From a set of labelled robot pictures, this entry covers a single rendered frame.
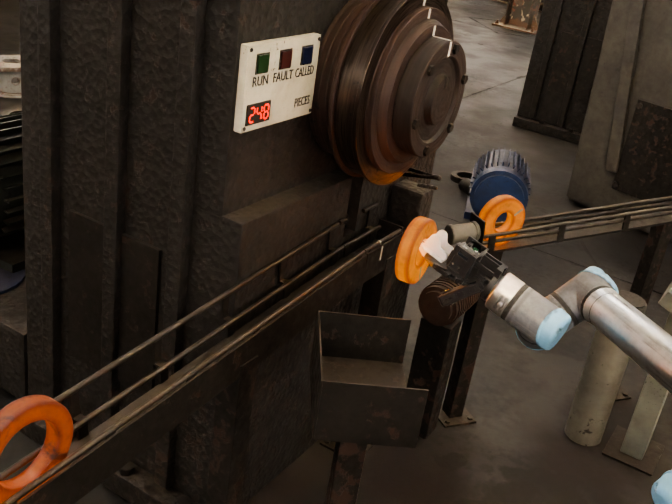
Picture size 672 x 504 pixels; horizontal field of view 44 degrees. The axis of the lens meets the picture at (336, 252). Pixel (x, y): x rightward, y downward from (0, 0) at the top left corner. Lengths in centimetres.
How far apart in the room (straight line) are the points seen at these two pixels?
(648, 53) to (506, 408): 233
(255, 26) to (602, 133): 328
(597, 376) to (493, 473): 45
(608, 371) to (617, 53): 237
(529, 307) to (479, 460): 97
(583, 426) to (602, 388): 16
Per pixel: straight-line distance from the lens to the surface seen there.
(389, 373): 182
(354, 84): 183
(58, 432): 146
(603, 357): 269
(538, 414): 293
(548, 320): 177
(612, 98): 472
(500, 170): 416
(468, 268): 179
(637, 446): 286
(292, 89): 183
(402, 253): 180
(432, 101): 193
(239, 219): 178
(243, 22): 167
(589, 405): 277
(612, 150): 471
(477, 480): 257
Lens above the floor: 159
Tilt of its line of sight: 25 degrees down
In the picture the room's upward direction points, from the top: 9 degrees clockwise
